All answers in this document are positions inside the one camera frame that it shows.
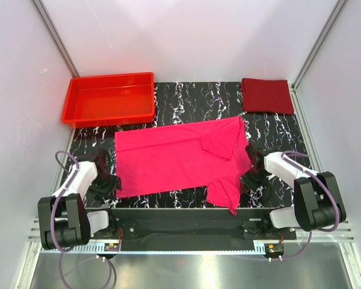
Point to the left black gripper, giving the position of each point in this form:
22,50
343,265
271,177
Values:
115,183

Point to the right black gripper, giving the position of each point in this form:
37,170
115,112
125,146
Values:
246,185

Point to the bright pink t-shirt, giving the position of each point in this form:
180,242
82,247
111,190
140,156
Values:
207,154

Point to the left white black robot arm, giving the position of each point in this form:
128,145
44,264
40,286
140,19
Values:
63,220

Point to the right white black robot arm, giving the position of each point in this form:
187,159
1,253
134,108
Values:
318,204

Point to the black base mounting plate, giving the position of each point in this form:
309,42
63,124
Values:
210,228

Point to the red plastic bin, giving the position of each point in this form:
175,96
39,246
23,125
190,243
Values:
109,100

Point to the folded dark red t-shirt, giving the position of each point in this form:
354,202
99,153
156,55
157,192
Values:
266,96

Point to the white slotted cable duct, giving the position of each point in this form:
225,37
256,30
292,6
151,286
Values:
109,248

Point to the right aluminium frame post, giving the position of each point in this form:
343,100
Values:
322,37

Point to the aluminium frame post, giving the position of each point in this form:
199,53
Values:
322,37
55,37

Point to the left aluminium frame post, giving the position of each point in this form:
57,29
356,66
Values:
55,37

